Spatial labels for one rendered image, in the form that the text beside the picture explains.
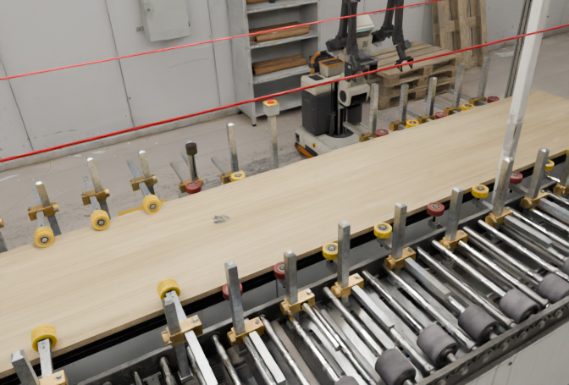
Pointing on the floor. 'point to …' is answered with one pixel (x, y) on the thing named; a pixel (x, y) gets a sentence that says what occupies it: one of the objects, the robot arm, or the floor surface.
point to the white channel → (539, 9)
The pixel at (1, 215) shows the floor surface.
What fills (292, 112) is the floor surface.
